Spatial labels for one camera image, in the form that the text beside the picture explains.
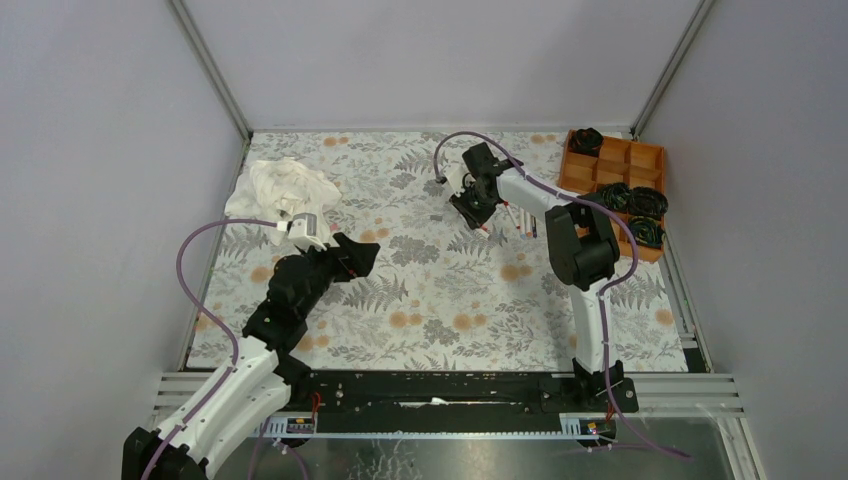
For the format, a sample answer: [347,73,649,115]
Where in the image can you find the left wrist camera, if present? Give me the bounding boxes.
[276,212,331,252]

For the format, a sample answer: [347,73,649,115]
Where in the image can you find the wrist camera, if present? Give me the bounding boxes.
[276,212,331,252]
[444,165,468,196]

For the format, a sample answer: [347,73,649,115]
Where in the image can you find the orange compartment tray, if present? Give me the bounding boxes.
[558,128,670,263]

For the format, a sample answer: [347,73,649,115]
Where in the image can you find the white pen blue tip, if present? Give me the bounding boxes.
[518,209,528,239]

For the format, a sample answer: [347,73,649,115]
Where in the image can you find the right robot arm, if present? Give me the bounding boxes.
[445,143,626,413]

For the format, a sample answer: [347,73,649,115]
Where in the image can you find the white pen orange tip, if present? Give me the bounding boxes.
[524,211,534,239]

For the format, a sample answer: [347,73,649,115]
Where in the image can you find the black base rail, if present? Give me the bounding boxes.
[268,370,639,438]

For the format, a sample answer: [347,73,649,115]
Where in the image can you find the black cable coil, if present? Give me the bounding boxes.
[596,182,633,213]
[569,128,605,158]
[629,186,670,220]
[627,217,666,250]

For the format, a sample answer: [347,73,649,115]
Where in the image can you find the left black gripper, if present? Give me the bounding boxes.
[298,234,380,321]

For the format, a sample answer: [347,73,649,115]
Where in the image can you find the black cable coil top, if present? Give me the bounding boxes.
[569,128,605,158]

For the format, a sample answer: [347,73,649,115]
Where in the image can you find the white crumpled cloth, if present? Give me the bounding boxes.
[224,157,342,246]

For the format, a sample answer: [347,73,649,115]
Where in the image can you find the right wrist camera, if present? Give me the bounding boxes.
[444,165,468,196]

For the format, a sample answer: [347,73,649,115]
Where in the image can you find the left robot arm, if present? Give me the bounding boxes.
[120,233,380,479]

